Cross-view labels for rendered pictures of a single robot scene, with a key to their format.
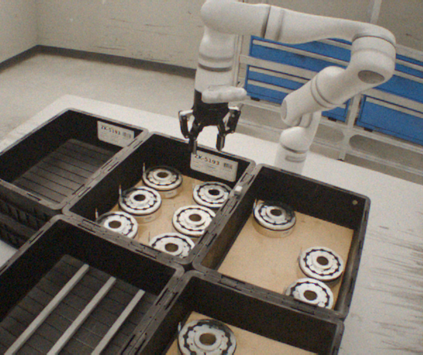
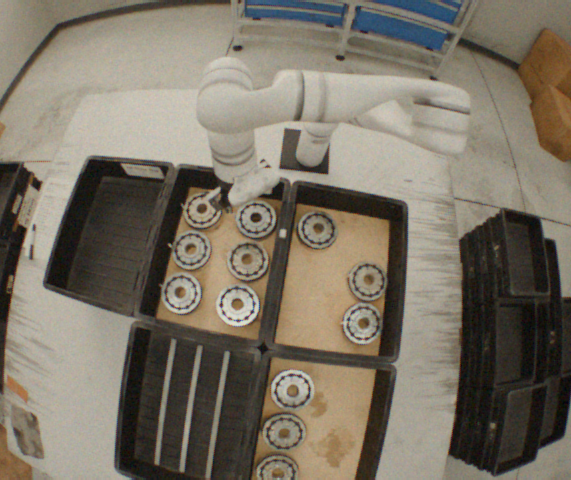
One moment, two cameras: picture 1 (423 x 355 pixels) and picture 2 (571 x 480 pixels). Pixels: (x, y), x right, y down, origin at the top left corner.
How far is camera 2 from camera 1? 0.55 m
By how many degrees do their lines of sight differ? 38
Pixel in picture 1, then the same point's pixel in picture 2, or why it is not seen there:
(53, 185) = (109, 248)
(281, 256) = (331, 273)
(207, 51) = (221, 150)
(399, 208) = (418, 153)
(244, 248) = (297, 273)
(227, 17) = (240, 121)
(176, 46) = not seen: outside the picture
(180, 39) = not seen: outside the picture
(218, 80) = (242, 171)
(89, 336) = (204, 404)
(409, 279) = (435, 239)
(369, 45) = (443, 123)
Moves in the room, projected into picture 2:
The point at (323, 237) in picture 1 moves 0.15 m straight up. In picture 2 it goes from (363, 237) to (381, 215)
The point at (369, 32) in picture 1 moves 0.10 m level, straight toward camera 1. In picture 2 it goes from (445, 101) to (455, 159)
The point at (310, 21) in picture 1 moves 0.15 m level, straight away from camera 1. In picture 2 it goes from (366, 96) to (351, 33)
